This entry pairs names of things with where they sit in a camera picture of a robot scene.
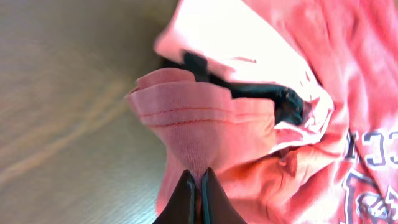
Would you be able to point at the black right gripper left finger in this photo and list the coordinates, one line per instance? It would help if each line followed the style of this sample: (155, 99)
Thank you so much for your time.
(180, 209)

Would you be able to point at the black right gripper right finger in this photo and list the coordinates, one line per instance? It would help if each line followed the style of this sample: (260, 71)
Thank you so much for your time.
(215, 205)

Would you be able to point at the pink and black jersey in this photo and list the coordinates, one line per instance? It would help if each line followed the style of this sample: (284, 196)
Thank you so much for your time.
(239, 91)

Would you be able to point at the red soccer t-shirt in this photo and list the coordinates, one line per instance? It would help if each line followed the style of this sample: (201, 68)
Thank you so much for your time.
(350, 175)

